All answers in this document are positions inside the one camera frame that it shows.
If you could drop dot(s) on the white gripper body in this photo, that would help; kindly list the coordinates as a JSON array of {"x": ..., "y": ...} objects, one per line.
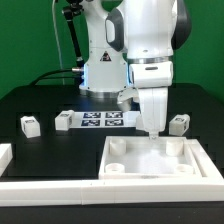
[{"x": 152, "y": 82}]

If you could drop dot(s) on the white square table top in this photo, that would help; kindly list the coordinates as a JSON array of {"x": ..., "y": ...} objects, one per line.
[{"x": 126, "y": 157}]

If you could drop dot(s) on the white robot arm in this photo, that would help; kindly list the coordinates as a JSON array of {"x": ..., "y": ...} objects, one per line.
[{"x": 130, "y": 54}]

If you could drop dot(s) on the white fiducial marker sheet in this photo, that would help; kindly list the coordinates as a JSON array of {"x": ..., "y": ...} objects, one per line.
[{"x": 105, "y": 119}]

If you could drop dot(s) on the white U-shaped obstacle fence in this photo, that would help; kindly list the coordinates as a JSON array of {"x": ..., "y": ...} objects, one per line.
[{"x": 209, "y": 187}]

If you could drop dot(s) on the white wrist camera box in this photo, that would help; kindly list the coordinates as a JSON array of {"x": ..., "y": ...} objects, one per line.
[{"x": 126, "y": 97}]

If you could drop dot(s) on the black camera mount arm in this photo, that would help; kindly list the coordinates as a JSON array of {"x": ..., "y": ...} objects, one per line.
[{"x": 73, "y": 9}]

